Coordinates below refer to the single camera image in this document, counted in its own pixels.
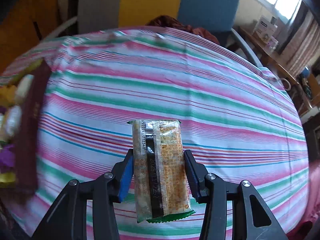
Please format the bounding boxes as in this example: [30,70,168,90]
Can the purple snack packet in tin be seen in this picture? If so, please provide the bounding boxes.
[0,144,15,173]

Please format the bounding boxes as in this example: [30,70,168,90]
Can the grey yellow blue chair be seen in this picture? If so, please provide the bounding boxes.
[46,0,262,67]

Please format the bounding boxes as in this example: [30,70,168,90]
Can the cracker packet green ends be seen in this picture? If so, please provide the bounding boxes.
[129,119,195,223]

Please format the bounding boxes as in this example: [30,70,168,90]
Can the white product box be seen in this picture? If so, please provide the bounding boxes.
[253,16,278,43]

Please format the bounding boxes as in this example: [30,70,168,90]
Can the wooden wardrobe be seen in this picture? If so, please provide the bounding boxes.
[1,0,61,72]

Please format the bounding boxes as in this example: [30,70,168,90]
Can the gold metal tin box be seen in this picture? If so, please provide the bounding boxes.
[1,59,52,193]

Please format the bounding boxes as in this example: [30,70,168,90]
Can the wooden side desk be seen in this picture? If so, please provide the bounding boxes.
[238,27,319,122]

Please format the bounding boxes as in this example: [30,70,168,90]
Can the dark red cloth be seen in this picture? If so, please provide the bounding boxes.
[146,15,220,45]

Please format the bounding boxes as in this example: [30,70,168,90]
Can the striped tablecloth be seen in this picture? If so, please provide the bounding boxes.
[1,27,309,235]

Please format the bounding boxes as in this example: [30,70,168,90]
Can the striped curtain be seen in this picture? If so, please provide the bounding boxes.
[280,10,319,77]

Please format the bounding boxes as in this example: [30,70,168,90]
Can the white cake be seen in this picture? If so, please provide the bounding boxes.
[4,105,22,138]

